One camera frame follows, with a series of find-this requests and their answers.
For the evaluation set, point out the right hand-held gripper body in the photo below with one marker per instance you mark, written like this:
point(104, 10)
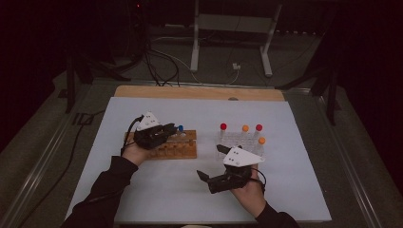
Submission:
point(240, 157)

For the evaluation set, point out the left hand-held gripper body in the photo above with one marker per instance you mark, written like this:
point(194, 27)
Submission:
point(150, 137)

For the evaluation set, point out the power strip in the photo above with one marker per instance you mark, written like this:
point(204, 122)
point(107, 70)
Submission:
point(297, 32)

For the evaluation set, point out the red capped test tube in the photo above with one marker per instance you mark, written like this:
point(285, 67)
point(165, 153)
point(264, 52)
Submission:
point(223, 126)
point(259, 127)

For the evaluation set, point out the person's right hand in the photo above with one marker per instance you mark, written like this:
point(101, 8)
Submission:
point(252, 197)

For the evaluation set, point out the blue capped test tube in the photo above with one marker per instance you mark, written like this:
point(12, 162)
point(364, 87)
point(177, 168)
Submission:
point(180, 128)

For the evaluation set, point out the person's left hand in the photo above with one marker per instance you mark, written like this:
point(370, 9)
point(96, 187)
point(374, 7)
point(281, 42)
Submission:
point(136, 154)

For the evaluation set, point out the orange capped test tube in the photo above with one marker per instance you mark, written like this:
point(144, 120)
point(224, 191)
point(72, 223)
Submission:
point(261, 140)
point(245, 128)

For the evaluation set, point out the white power adapter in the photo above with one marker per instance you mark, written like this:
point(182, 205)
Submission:
point(236, 66)

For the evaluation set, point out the clear plastic test tube rack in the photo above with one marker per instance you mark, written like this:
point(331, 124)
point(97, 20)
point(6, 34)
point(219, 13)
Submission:
point(234, 139)

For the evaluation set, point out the white table sheet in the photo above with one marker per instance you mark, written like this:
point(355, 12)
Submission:
point(190, 107)

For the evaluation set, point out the black stand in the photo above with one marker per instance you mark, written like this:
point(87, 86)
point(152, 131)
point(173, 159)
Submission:
point(332, 104)
point(70, 91)

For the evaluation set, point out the white metal stand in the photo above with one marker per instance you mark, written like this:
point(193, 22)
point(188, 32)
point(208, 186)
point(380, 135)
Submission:
point(234, 23)

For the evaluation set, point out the wooden test tube rack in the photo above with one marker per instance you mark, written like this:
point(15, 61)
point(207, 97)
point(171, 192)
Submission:
point(183, 153)

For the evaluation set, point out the black floor bracket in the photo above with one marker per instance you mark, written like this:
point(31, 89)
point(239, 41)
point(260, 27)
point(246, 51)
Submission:
point(83, 119)

